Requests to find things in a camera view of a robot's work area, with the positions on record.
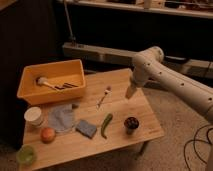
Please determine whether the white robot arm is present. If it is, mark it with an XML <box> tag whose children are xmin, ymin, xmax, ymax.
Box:
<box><xmin>125</xmin><ymin>46</ymin><xmax>213</xmax><ymax>124</ymax></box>

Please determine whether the white plastic cup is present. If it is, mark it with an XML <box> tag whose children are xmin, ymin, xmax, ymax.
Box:
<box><xmin>24</xmin><ymin>107</ymin><xmax>44</xmax><ymax>127</ymax></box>

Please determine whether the green plastic cup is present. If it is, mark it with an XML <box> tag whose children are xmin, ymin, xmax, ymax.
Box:
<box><xmin>16</xmin><ymin>145</ymin><xmax>37</xmax><ymax>165</ymax></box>

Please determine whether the blue-grey sponge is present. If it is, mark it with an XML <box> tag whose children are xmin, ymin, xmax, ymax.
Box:
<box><xmin>76</xmin><ymin>120</ymin><xmax>97</xmax><ymax>139</ymax></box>

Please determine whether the orange plastic bin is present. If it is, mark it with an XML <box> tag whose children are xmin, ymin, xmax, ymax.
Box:
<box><xmin>17</xmin><ymin>59</ymin><xmax>86</xmax><ymax>105</ymax></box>

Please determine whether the grey baseboard ledge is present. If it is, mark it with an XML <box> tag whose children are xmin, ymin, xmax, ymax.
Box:
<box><xmin>62</xmin><ymin>42</ymin><xmax>213</xmax><ymax>79</ymax></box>

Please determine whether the grey cloth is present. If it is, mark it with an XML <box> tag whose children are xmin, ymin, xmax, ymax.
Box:
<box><xmin>48</xmin><ymin>104</ymin><xmax>75</xmax><ymax>133</ymax></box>

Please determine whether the metal pole stand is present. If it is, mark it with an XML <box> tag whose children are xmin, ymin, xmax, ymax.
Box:
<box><xmin>63</xmin><ymin>0</ymin><xmax>76</xmax><ymax>46</ymax></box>

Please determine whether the red apple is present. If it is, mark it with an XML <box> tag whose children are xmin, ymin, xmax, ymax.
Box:
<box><xmin>40</xmin><ymin>127</ymin><xmax>56</xmax><ymax>143</ymax></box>

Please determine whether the upper shelf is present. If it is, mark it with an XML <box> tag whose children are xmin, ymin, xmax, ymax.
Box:
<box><xmin>56</xmin><ymin>0</ymin><xmax>213</xmax><ymax>19</ymax></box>

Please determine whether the black cable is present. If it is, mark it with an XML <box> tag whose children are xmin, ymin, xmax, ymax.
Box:
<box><xmin>183</xmin><ymin>123</ymin><xmax>213</xmax><ymax>171</ymax></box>

